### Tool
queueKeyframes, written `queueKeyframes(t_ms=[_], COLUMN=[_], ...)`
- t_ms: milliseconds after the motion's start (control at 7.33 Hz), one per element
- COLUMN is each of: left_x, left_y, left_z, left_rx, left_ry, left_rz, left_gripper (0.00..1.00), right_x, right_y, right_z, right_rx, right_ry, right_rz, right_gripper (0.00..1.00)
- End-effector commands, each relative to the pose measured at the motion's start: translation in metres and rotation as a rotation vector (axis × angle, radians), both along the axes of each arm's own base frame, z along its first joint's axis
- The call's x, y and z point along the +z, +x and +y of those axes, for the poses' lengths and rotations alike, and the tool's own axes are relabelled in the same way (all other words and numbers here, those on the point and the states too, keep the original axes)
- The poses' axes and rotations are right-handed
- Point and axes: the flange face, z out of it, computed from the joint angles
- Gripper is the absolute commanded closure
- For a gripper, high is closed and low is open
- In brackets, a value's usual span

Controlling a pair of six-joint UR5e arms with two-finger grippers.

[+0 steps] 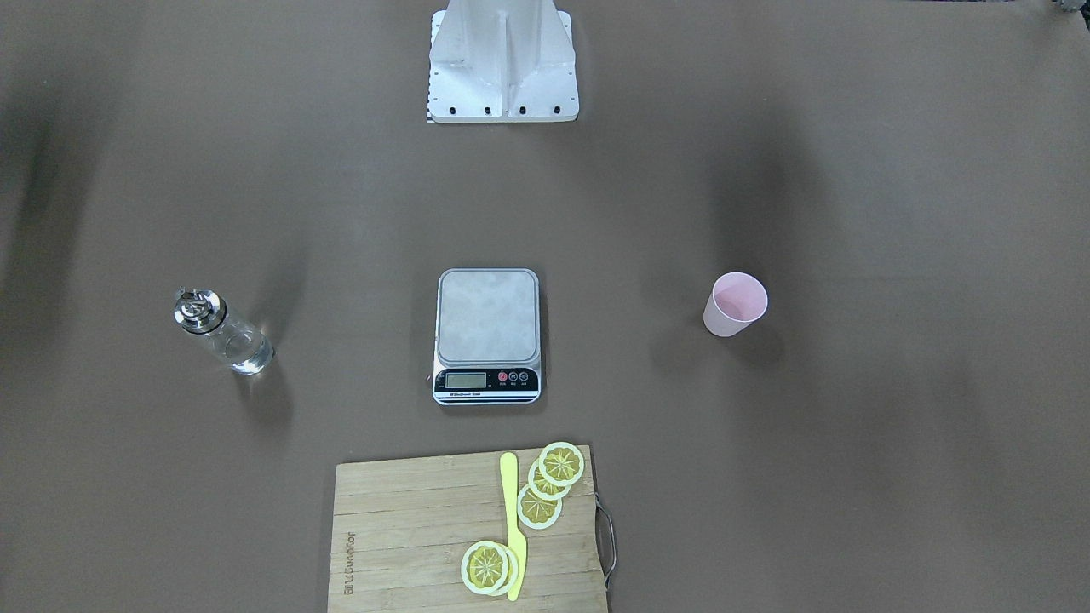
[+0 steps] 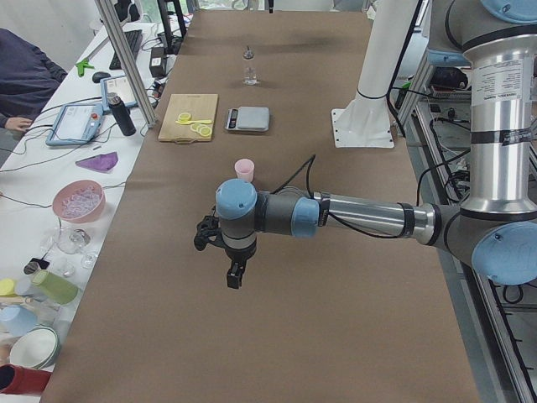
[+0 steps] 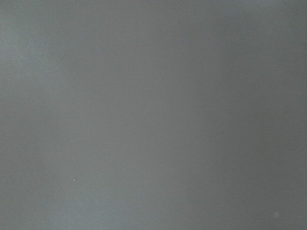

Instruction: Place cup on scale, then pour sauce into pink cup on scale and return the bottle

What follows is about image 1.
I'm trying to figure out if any pink cup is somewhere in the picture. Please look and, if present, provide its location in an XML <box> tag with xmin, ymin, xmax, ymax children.
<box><xmin>703</xmin><ymin>272</ymin><xmax>768</xmax><ymax>338</ymax></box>

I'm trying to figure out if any glass sauce bottle metal spout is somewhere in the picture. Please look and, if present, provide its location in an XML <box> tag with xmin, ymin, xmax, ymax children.
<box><xmin>174</xmin><ymin>287</ymin><xmax>275</xmax><ymax>375</ymax></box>

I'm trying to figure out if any digital kitchen scale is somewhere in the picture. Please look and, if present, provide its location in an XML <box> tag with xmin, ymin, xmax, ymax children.
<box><xmin>432</xmin><ymin>267</ymin><xmax>542</xmax><ymax>406</ymax></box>

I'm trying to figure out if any yellow plastic knife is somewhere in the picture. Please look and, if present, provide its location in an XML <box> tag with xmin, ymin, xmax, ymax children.
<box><xmin>499</xmin><ymin>450</ymin><xmax>528</xmax><ymax>601</ymax></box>

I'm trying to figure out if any lemon slice middle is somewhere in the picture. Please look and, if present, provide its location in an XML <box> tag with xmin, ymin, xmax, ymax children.
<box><xmin>528</xmin><ymin>459</ymin><xmax>572</xmax><ymax>501</ymax></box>

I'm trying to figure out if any lemon slice behind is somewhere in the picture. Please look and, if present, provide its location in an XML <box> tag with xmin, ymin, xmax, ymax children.
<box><xmin>491</xmin><ymin>544</ymin><xmax>521</xmax><ymax>597</ymax></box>

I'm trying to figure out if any bamboo cutting board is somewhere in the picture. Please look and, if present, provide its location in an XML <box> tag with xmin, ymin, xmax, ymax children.
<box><xmin>328</xmin><ymin>450</ymin><xmax>610</xmax><ymax>612</ymax></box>

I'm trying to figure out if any lemon slice front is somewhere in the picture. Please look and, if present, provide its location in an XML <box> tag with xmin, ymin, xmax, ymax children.
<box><xmin>460</xmin><ymin>540</ymin><xmax>507</xmax><ymax>596</ymax></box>

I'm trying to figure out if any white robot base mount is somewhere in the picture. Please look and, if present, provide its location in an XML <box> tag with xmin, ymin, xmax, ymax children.
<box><xmin>426</xmin><ymin>1</ymin><xmax>580</xmax><ymax>123</ymax></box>

